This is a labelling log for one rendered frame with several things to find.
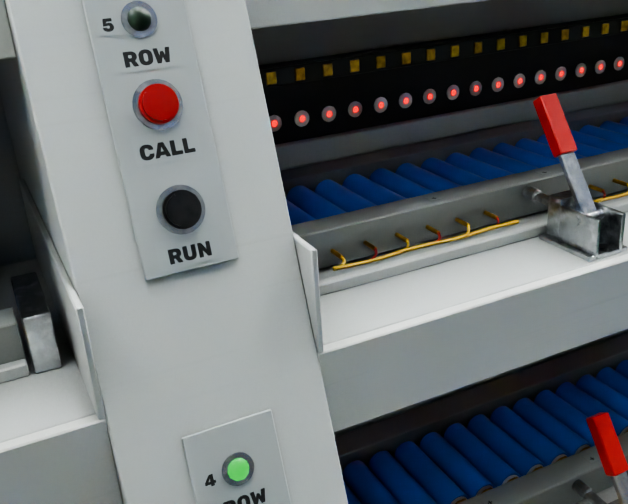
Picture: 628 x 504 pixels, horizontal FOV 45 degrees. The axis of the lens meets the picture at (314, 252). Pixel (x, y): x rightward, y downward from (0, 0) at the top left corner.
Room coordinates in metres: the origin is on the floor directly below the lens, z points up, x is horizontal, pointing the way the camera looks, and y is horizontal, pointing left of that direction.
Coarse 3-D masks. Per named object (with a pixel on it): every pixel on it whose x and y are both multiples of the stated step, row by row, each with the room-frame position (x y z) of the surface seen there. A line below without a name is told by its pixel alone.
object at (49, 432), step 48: (48, 240) 0.35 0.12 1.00; (0, 288) 0.42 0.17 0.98; (48, 288) 0.41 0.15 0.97; (48, 336) 0.33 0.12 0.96; (0, 384) 0.33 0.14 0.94; (48, 384) 0.32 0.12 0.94; (96, 384) 0.29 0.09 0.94; (0, 432) 0.29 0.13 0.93; (48, 432) 0.29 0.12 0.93; (96, 432) 0.30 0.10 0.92; (0, 480) 0.28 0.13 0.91; (48, 480) 0.29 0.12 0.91; (96, 480) 0.30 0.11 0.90
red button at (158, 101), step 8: (152, 88) 0.31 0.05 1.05; (160, 88) 0.31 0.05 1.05; (168, 88) 0.31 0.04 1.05; (144, 96) 0.31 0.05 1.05; (152, 96) 0.31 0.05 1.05; (160, 96) 0.31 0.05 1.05; (168, 96) 0.31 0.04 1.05; (176, 96) 0.31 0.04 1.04; (144, 104) 0.31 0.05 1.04; (152, 104) 0.31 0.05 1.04; (160, 104) 0.31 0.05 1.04; (168, 104) 0.31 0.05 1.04; (176, 104) 0.31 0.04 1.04; (144, 112) 0.31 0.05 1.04; (152, 112) 0.31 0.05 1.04; (160, 112) 0.31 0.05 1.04; (168, 112) 0.31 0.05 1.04; (176, 112) 0.31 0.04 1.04; (152, 120) 0.31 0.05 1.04; (160, 120) 0.31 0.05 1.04; (168, 120) 0.31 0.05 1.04
